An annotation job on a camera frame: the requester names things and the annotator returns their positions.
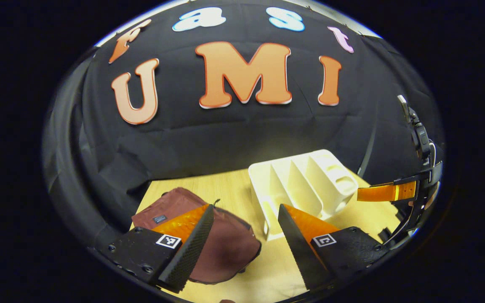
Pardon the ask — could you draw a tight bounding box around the maroon schoolbag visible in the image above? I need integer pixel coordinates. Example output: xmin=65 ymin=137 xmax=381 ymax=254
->
xmin=132 ymin=187 xmax=262 ymax=284

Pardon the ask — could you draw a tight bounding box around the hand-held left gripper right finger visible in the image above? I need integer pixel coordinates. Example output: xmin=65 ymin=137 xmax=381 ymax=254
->
xmin=277 ymin=204 xmax=390 ymax=291

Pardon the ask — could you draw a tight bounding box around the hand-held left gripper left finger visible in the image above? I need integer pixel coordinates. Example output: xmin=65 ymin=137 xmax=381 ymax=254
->
xmin=95 ymin=204 xmax=215 ymax=294

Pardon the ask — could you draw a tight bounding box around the white bookshelf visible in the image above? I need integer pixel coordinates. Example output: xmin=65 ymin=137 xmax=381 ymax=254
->
xmin=248 ymin=149 xmax=359 ymax=241

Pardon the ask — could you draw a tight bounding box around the backdrop stand pole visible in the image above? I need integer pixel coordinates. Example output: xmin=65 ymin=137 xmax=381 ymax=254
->
xmin=358 ymin=122 xmax=378 ymax=177

